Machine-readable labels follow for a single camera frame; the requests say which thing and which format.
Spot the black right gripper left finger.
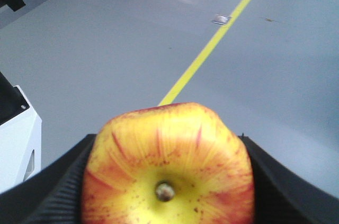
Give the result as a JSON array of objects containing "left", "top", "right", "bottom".
[{"left": 1, "top": 134, "right": 95, "bottom": 223}]

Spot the red yellow apple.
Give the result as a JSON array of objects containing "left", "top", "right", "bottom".
[{"left": 81, "top": 103, "right": 255, "bottom": 223}]

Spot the near metal floor plate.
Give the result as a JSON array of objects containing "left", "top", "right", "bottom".
[{"left": 211, "top": 14, "right": 232, "bottom": 25}]

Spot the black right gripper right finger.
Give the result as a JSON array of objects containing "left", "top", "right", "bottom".
[{"left": 240, "top": 135, "right": 338, "bottom": 223}]

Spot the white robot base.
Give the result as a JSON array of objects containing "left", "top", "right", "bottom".
[{"left": 1, "top": 74, "right": 42, "bottom": 193}]

